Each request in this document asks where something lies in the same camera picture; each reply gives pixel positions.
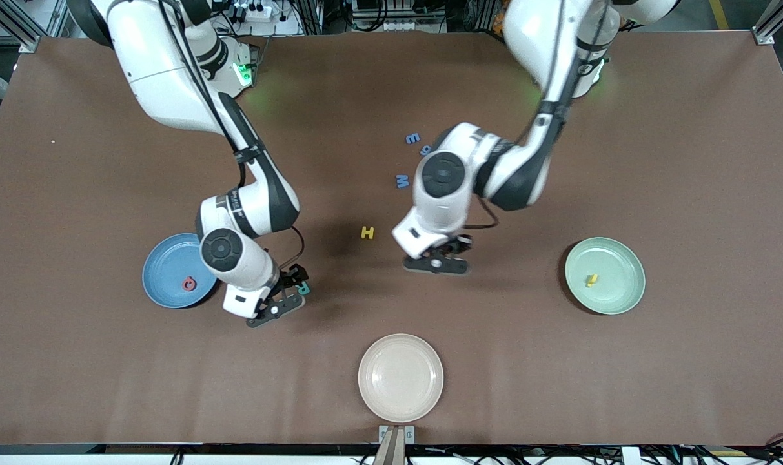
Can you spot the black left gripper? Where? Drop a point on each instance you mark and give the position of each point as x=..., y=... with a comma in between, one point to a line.
x=456, y=245

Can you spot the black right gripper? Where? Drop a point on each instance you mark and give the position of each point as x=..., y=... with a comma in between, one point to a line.
x=290, y=279

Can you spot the blue foam letter W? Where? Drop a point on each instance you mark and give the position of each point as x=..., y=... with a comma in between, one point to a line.
x=403, y=181

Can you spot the yellow foam letter H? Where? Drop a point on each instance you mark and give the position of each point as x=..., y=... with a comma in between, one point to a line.
x=367, y=232

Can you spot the red foam letter Q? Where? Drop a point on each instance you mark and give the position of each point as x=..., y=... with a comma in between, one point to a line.
x=184, y=283

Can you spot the blue foam letter e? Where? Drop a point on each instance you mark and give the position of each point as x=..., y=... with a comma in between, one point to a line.
x=413, y=138

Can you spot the yellow lowercase foam letter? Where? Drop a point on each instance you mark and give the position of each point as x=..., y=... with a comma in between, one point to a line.
x=592, y=279

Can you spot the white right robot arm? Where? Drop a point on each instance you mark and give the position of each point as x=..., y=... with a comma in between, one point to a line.
x=165, y=77

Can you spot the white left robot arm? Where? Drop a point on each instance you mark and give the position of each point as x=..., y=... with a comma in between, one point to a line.
x=443, y=213

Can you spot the blue round plate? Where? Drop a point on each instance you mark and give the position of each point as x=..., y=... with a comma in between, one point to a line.
x=165, y=265

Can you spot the beige round plate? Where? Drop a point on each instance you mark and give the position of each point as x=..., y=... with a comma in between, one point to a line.
x=401, y=378

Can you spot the green round plate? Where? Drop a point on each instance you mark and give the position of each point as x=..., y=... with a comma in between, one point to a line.
x=617, y=258

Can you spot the white power strip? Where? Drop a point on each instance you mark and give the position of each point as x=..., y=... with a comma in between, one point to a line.
x=252, y=10

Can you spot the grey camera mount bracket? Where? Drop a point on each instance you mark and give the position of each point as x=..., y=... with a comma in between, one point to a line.
x=396, y=445

